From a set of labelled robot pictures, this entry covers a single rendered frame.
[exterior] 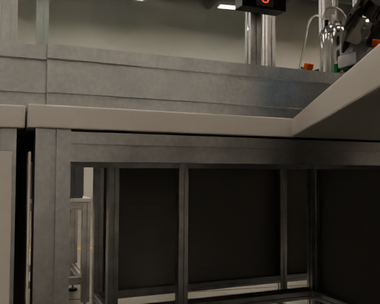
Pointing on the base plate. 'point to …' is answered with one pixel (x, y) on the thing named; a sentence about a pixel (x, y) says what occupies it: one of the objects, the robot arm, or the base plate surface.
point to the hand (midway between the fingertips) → (352, 47)
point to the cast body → (351, 55)
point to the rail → (177, 83)
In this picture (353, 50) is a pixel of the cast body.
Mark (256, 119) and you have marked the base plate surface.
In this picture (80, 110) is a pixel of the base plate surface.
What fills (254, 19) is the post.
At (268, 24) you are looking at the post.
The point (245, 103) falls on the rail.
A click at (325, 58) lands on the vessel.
